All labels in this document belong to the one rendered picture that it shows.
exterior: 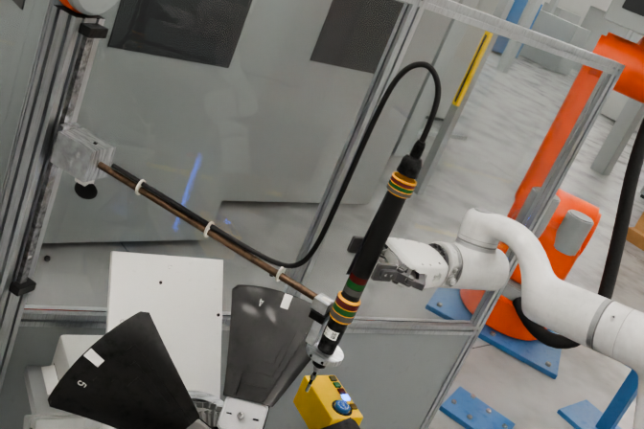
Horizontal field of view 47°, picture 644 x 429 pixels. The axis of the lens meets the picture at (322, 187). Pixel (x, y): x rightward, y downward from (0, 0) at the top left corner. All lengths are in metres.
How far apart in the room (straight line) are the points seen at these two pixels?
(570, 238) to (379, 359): 2.62
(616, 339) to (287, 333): 0.62
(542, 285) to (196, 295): 0.75
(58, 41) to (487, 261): 0.91
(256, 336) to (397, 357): 1.24
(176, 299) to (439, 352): 1.38
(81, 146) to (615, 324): 1.02
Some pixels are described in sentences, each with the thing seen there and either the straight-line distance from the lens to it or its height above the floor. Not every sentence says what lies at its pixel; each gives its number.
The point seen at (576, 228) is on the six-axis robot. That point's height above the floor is 0.92.
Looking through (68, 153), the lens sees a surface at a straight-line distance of 1.54.
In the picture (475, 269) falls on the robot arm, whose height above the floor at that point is 1.67.
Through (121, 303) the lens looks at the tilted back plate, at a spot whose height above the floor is 1.28.
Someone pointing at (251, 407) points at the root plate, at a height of 1.27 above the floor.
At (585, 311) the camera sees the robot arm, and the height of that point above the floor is 1.73.
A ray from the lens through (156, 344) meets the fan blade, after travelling 1.34.
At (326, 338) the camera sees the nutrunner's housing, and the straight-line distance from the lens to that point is 1.33.
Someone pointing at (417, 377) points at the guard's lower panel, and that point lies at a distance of 2.84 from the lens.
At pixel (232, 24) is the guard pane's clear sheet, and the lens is 1.78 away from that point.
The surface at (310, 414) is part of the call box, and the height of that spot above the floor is 1.02.
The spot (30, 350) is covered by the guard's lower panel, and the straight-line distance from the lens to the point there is 2.09.
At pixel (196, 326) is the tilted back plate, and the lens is 1.67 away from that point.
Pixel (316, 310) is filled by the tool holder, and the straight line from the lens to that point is 1.33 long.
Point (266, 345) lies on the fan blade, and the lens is 1.50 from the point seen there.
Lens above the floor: 2.16
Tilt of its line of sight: 20 degrees down
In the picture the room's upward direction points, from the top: 23 degrees clockwise
